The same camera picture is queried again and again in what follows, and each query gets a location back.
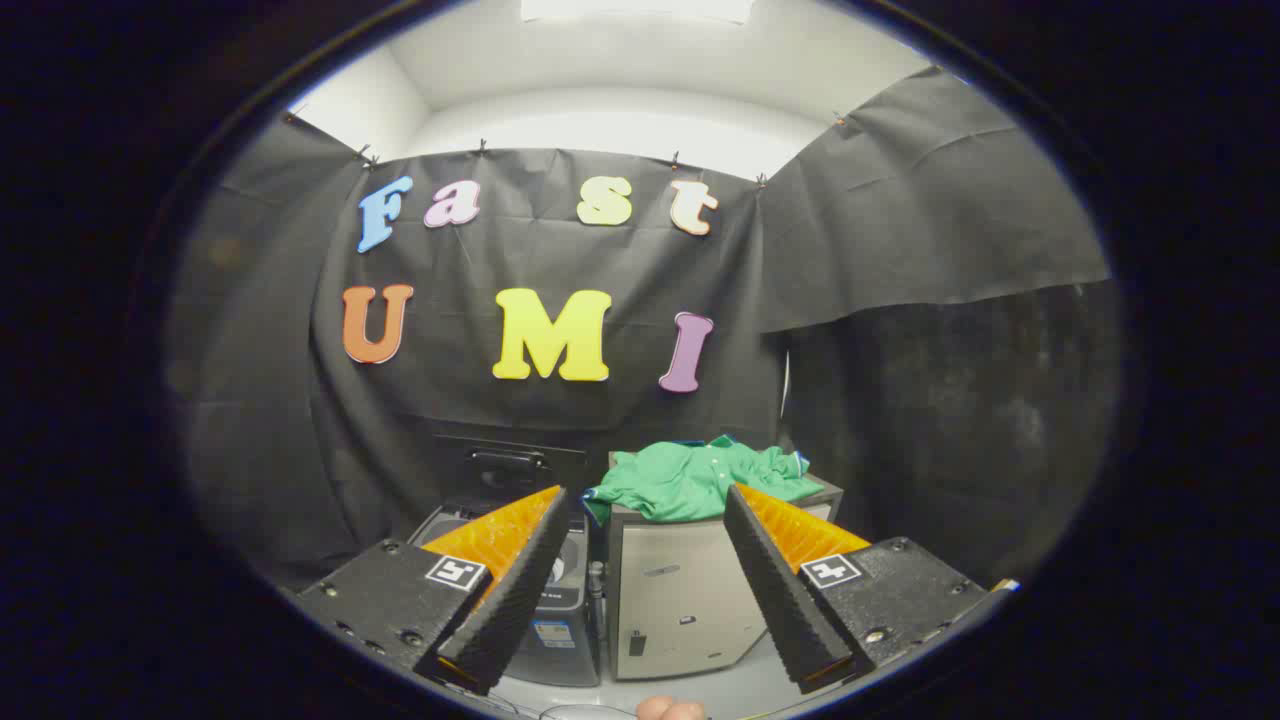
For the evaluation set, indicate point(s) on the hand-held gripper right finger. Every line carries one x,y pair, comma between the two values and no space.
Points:
780,600

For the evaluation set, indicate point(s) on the black backdrop cloth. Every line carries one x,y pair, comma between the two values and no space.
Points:
560,410

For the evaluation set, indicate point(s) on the dark washing machine lid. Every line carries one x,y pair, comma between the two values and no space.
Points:
505,470

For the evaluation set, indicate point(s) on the grey washing machine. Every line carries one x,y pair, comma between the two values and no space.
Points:
560,640

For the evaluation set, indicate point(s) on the grey metal cabinet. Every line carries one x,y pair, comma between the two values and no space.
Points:
680,600

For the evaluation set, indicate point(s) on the green polo shirt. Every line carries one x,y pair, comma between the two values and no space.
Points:
680,480

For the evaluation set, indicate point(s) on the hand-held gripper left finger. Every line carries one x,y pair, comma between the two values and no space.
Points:
500,620

